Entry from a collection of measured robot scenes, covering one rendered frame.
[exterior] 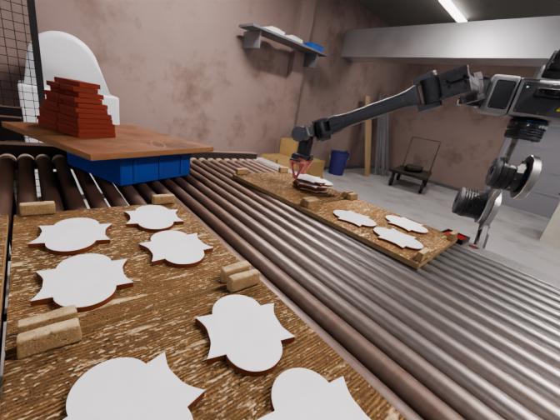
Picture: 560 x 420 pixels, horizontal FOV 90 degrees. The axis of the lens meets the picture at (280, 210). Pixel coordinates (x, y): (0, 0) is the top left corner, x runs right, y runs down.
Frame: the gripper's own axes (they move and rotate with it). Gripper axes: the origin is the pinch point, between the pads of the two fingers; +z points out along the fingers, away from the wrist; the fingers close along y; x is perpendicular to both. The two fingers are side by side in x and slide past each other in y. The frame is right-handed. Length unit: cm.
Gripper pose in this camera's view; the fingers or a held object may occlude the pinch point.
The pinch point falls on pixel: (298, 174)
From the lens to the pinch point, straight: 121.7
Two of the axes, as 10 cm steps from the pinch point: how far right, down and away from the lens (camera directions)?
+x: 9.2, 2.9, -2.8
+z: -1.8, 9.2, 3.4
